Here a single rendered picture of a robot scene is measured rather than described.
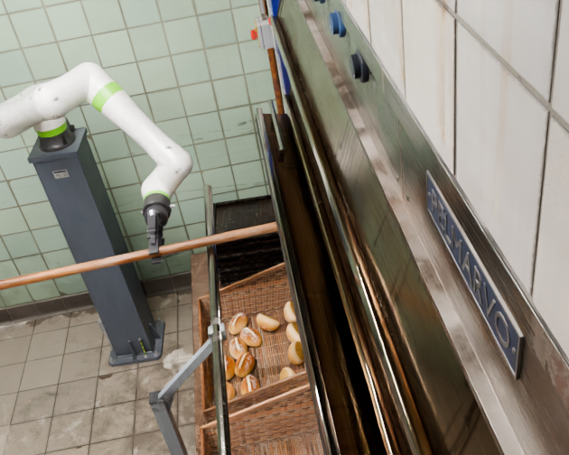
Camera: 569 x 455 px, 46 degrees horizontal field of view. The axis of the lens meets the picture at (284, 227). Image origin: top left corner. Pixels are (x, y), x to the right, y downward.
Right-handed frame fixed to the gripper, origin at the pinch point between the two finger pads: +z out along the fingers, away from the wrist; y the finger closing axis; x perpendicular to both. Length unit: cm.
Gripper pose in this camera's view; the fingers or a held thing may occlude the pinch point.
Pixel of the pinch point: (155, 251)
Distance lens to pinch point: 211.7
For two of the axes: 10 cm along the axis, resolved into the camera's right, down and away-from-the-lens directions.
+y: 1.4, 7.9, 6.0
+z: 1.3, 5.9, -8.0
